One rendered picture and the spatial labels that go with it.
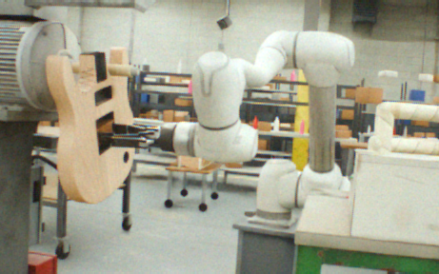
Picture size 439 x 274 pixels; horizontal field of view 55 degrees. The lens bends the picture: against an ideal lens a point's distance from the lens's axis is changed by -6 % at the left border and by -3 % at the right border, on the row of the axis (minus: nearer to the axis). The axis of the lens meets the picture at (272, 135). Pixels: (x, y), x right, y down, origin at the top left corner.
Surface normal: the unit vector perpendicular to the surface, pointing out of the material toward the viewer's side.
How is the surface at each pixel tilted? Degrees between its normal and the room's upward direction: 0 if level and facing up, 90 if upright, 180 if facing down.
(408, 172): 90
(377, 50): 90
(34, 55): 86
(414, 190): 90
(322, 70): 124
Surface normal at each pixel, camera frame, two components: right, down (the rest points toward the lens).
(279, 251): -0.27, 0.03
